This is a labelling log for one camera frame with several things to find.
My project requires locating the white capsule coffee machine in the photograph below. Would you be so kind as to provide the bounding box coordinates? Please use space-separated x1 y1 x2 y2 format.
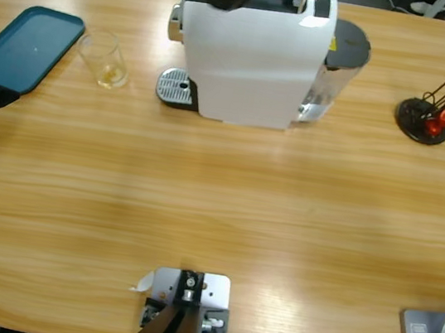
152 0 341 139

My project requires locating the clear drinking glass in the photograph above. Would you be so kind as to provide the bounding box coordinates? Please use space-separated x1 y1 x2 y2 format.
70 27 136 93

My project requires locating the teal plastic tray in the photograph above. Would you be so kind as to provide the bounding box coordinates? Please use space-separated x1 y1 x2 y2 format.
0 0 89 104

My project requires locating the clear water tank black lid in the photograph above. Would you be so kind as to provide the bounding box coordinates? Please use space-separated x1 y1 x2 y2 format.
295 14 375 133

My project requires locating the white paper tab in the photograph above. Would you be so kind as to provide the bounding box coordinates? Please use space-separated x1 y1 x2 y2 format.
128 268 157 295

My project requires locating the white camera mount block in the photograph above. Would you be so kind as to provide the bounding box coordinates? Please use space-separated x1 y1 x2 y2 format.
133 263 237 333

